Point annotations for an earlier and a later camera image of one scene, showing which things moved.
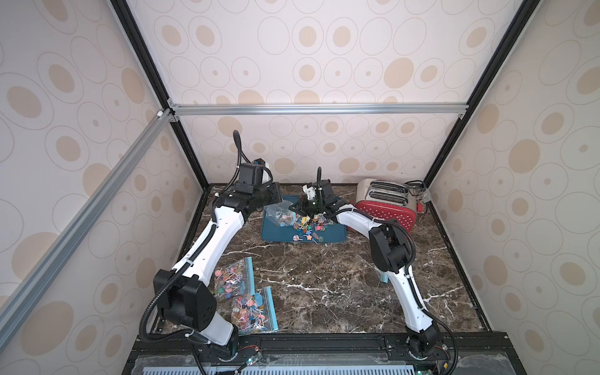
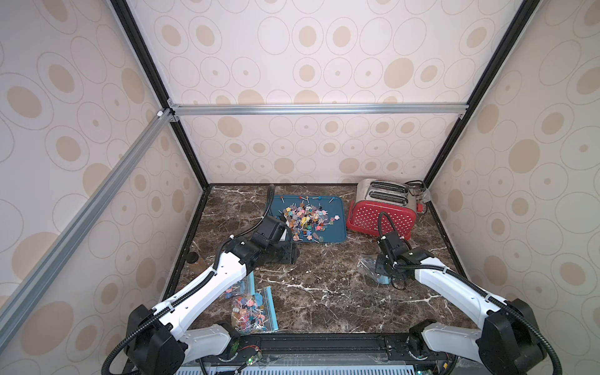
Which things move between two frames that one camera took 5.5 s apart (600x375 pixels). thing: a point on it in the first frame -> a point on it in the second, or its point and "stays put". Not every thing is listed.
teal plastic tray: (313, 228) stays put
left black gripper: (276, 191) -> (292, 251)
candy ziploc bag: (280, 214) -> (366, 263)
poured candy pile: (311, 227) stays put
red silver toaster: (387, 201) stays put
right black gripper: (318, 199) -> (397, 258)
